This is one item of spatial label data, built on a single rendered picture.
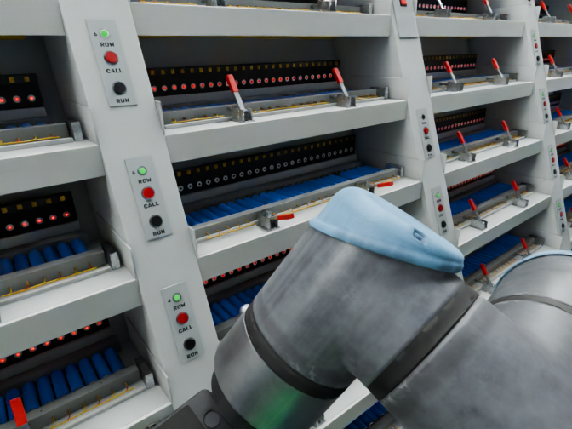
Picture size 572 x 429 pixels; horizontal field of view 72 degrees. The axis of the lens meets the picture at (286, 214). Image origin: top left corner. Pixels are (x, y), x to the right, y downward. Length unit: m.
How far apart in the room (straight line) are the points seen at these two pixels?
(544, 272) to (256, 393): 0.23
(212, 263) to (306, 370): 0.43
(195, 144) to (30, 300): 0.32
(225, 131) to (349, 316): 0.51
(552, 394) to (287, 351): 0.14
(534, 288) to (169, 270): 0.48
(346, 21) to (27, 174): 0.68
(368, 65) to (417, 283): 0.90
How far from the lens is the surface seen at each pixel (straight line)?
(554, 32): 1.90
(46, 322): 0.62
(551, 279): 0.35
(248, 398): 0.28
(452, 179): 1.15
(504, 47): 1.68
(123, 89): 0.64
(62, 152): 0.61
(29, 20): 0.67
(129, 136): 0.63
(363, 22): 0.99
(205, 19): 0.75
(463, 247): 1.17
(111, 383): 0.72
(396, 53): 1.04
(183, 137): 0.66
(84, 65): 0.64
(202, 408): 0.32
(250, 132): 0.72
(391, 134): 1.06
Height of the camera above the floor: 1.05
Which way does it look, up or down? 7 degrees down
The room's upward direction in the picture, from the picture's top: 13 degrees counter-clockwise
